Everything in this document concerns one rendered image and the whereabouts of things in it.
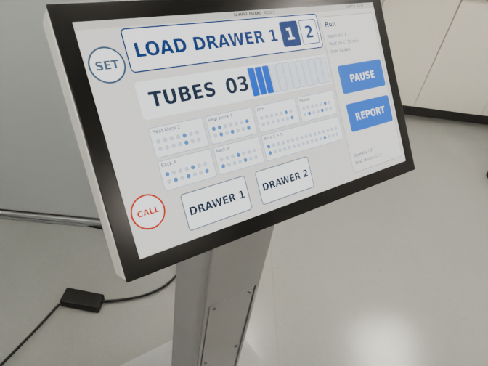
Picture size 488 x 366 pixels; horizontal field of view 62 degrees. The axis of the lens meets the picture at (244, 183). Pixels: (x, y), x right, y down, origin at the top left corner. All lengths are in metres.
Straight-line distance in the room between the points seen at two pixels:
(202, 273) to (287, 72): 0.40
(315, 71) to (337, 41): 0.07
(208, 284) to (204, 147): 0.36
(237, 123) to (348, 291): 1.35
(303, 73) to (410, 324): 1.37
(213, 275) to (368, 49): 0.48
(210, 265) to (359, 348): 1.01
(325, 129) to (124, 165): 0.30
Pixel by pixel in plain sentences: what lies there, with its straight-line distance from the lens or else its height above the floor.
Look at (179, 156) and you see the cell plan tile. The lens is 0.50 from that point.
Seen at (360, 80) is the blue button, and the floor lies 1.09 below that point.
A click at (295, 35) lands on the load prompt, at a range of 0.63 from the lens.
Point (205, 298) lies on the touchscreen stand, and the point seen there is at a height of 0.66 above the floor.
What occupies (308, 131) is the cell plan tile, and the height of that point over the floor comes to 1.05.
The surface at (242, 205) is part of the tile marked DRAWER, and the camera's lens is 0.54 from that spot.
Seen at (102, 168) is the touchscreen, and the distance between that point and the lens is 0.47.
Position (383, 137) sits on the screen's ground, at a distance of 0.72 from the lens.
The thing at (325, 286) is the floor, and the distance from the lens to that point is 1.78.
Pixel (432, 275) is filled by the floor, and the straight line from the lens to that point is 2.05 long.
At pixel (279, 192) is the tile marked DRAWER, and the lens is 0.57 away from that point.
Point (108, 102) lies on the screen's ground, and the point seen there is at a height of 1.12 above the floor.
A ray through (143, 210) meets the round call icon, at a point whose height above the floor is 1.02.
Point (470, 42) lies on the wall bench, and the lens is 3.08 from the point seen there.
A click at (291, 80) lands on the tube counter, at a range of 0.61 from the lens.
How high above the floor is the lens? 1.36
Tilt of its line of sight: 39 degrees down
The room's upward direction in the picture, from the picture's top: 10 degrees clockwise
